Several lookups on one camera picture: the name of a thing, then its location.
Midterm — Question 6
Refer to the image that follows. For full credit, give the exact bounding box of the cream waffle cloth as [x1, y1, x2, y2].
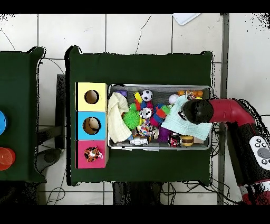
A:
[107, 91, 132, 144]

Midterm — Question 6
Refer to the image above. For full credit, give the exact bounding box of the mint green waffle cloth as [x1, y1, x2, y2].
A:
[161, 95, 213, 141]

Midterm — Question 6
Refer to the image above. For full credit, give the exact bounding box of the orange striped plush tiger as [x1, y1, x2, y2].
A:
[83, 146, 104, 163]

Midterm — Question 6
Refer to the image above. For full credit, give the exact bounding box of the wooden box with three holes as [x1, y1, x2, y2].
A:
[75, 82, 109, 169]

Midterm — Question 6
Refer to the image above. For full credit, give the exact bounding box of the green spiky ball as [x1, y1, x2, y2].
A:
[122, 110, 141, 130]

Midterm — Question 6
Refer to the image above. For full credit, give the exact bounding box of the black and white soccer ball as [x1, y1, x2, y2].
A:
[140, 89, 154, 102]

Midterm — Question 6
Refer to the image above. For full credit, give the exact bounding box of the multicolour spiky caterpillar toy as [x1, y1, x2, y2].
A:
[152, 103, 171, 125]

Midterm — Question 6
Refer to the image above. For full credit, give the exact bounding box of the white baseball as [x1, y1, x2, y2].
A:
[168, 94, 179, 105]

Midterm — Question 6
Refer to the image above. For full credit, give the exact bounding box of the dark green table cloth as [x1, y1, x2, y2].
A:
[0, 46, 47, 184]
[65, 45, 214, 186]

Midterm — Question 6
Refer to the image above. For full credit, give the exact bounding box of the crushed red can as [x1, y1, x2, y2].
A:
[168, 133, 182, 148]

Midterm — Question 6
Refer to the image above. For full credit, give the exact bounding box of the toy hamburger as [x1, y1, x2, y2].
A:
[181, 135, 194, 147]

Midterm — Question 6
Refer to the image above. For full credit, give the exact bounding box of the white tray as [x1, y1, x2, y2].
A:
[172, 13, 201, 26]

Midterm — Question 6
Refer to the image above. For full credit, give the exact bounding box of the blue cup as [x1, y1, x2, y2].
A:
[0, 110, 8, 136]

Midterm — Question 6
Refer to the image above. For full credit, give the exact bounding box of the red cup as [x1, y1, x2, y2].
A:
[0, 147, 16, 171]

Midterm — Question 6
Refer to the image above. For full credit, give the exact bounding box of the wire mesh bin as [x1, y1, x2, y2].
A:
[107, 83, 213, 151]

